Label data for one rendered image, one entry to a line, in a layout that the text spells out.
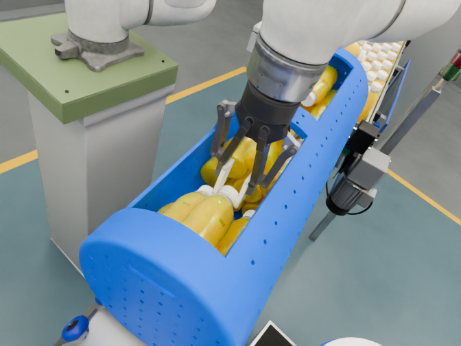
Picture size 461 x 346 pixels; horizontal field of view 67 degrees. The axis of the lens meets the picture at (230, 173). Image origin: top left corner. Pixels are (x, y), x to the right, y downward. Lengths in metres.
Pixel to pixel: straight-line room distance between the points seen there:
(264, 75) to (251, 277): 0.27
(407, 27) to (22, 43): 0.91
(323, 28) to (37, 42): 0.86
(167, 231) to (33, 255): 1.44
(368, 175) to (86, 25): 1.09
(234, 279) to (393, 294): 1.91
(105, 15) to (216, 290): 0.72
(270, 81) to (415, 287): 2.15
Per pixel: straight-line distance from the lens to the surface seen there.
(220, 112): 0.51
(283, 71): 0.41
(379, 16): 0.43
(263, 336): 1.66
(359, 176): 1.47
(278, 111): 0.45
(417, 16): 0.48
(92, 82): 0.96
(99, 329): 0.73
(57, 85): 0.95
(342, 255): 2.26
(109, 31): 0.99
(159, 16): 1.02
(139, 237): 0.46
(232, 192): 0.61
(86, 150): 1.07
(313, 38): 0.39
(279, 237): 0.57
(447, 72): 1.56
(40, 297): 1.78
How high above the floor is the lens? 1.62
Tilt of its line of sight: 45 degrees down
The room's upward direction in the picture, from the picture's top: 23 degrees clockwise
